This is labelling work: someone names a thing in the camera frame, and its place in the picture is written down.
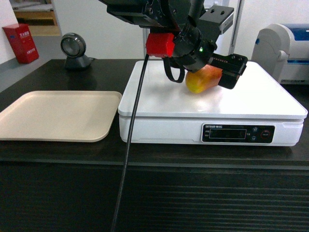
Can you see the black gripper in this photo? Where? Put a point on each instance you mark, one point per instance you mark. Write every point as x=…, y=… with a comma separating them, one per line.
x=194, y=48

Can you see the red yellow mango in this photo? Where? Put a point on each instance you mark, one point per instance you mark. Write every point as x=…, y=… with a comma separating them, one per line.
x=206, y=78

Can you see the red arm joint cover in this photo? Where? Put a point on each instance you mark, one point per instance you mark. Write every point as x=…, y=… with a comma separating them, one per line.
x=160, y=45

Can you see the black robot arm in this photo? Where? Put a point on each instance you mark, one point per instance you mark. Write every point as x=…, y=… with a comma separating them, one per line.
x=160, y=16

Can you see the white checkout scale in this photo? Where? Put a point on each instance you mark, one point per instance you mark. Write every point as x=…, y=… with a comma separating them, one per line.
x=257, y=111

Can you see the black checkout counter cabinet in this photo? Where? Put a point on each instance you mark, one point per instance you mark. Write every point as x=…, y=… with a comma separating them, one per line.
x=72, y=187

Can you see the grey white label printer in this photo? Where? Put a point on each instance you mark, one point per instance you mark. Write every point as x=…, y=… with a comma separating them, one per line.
x=282, y=50

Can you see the black round barcode scanner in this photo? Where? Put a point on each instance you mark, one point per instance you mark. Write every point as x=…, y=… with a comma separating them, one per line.
x=74, y=47

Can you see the beige plastic tray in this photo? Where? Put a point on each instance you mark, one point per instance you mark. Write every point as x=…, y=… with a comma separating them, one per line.
x=63, y=116

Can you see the wooden pallet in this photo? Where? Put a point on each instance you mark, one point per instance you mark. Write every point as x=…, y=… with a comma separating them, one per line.
x=38, y=14

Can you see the red fire extinguisher box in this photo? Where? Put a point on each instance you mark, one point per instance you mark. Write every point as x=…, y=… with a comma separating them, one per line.
x=22, y=43

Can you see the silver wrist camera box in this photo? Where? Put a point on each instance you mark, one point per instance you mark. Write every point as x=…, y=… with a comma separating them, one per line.
x=215, y=22

